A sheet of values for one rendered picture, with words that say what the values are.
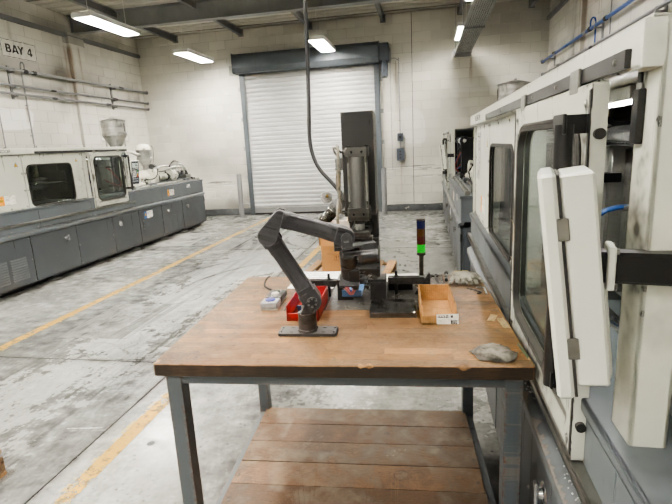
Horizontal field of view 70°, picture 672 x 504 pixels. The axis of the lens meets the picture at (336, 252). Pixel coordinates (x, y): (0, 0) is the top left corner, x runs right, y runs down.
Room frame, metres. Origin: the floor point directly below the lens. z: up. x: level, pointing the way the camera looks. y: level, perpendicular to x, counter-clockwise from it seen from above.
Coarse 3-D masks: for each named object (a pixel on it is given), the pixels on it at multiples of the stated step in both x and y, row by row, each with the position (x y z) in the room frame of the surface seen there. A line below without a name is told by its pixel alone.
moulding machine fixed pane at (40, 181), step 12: (36, 168) 6.08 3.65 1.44; (48, 168) 6.28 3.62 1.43; (60, 168) 6.48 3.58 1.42; (36, 180) 6.05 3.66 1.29; (48, 180) 6.24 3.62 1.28; (60, 180) 6.44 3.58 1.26; (72, 180) 6.66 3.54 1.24; (36, 192) 6.02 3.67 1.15; (48, 192) 6.21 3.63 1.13; (60, 192) 6.41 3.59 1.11; (72, 192) 6.62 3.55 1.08; (36, 204) 5.98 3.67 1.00
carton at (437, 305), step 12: (420, 288) 1.82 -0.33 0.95; (432, 288) 1.81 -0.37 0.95; (444, 288) 1.80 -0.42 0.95; (420, 300) 1.62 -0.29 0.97; (432, 300) 1.81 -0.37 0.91; (444, 300) 1.80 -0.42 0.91; (420, 312) 1.62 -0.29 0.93; (432, 312) 1.67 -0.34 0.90; (444, 312) 1.67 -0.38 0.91; (456, 312) 1.56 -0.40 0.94
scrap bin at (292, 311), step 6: (318, 288) 1.91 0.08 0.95; (324, 288) 1.90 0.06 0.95; (294, 294) 1.81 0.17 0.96; (324, 294) 1.81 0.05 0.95; (294, 300) 1.80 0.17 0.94; (324, 300) 1.80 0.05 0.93; (288, 306) 1.69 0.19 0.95; (294, 306) 1.79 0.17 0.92; (324, 306) 1.80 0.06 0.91; (288, 312) 1.69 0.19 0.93; (294, 312) 1.75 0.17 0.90; (318, 312) 1.66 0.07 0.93; (288, 318) 1.67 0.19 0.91; (294, 318) 1.67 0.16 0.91; (318, 318) 1.66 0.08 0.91
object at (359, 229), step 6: (354, 222) 1.92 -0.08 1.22; (360, 222) 1.90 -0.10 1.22; (366, 222) 2.12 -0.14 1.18; (354, 228) 2.01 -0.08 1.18; (360, 228) 1.91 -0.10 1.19; (366, 228) 1.95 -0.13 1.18; (354, 234) 1.87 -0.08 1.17; (360, 234) 1.87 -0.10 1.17; (366, 234) 1.86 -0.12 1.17; (360, 240) 1.90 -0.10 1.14; (366, 240) 1.89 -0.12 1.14; (372, 240) 1.89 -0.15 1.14; (378, 240) 1.89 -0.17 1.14; (336, 246) 1.89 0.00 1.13; (378, 246) 1.87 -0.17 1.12
